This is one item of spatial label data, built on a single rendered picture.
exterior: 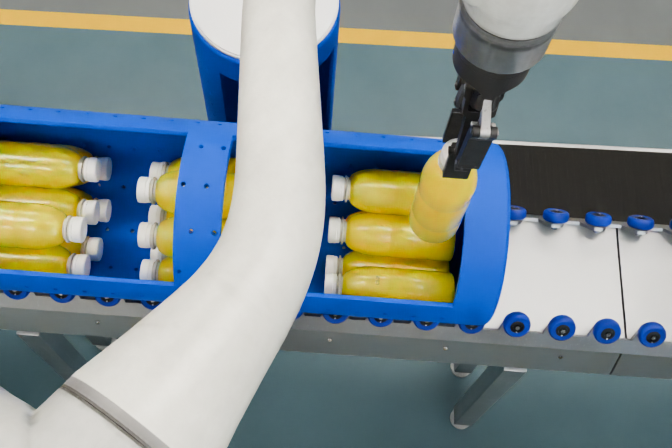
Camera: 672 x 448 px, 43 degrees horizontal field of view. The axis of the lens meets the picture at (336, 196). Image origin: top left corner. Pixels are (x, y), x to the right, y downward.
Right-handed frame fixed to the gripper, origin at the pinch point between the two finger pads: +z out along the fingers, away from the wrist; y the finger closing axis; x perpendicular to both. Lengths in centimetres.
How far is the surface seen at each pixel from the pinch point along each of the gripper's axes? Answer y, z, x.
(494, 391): -4, 102, -26
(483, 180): 7.3, 22.7, -7.4
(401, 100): 97, 146, -7
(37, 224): -1, 32, 57
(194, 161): 6.9, 22.7, 33.7
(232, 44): 41, 42, 33
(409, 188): 9.9, 32.3, 2.0
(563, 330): -6, 49, -26
